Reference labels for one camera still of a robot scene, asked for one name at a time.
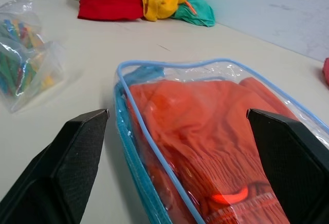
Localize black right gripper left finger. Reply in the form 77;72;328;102
0;108;111;224

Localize green garment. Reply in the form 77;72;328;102
170;0;216;28

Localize orange knitted garment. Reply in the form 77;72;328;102
126;77;300;224

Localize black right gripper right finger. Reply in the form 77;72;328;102
246;108;329;224

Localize clear blue-trimmed zipper pouch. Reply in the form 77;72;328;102
113;58;329;224

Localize red object at edge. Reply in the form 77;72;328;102
322;57;329;89

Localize clear bag of coloured clothespins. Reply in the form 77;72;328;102
0;0;65;114

